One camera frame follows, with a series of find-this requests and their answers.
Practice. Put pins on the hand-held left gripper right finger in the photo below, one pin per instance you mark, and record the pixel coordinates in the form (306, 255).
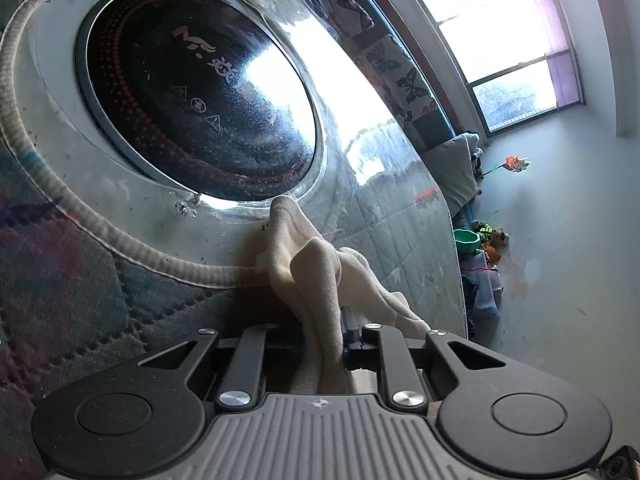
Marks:
(348, 340)

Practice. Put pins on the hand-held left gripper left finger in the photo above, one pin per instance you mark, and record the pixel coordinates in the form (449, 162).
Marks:
(245, 360)

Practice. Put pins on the beige cloth garment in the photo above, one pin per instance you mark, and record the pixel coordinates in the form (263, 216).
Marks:
(320, 280)

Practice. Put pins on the clear plastic container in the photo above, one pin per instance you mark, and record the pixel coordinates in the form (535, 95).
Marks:
(487, 285)

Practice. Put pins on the green plastic bowl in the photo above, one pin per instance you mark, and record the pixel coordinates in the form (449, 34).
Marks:
(466, 241)

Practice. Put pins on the stuffed toy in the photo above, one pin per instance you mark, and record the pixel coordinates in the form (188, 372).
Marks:
(490, 237)

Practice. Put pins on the grey pillow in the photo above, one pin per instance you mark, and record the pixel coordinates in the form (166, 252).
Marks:
(457, 170)

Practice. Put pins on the blue sofa bench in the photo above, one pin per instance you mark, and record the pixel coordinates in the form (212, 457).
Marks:
(430, 120)

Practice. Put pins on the orange toy pinwheel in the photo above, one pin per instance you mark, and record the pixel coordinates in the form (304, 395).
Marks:
(515, 164)

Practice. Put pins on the butterfly print cushion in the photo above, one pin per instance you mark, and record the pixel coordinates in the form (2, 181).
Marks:
(345, 0)
(400, 80)

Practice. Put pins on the round black induction cooktop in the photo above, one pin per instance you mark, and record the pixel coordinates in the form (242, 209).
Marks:
(200, 95)

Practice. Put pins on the window curtain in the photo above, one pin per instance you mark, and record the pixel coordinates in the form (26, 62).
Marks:
(560, 70)

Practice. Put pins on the large window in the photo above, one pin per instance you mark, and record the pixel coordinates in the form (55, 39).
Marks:
(490, 25)

